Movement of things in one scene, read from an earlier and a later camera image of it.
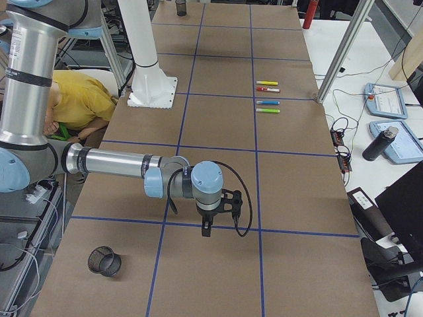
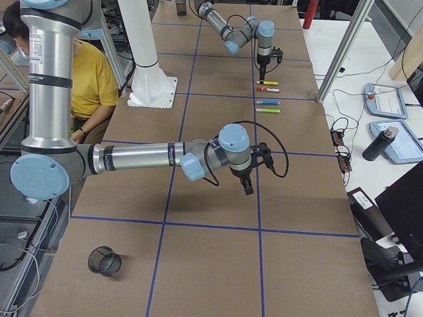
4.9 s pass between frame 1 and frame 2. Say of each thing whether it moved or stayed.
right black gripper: moved
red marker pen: stayed
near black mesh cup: stayed
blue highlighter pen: stayed
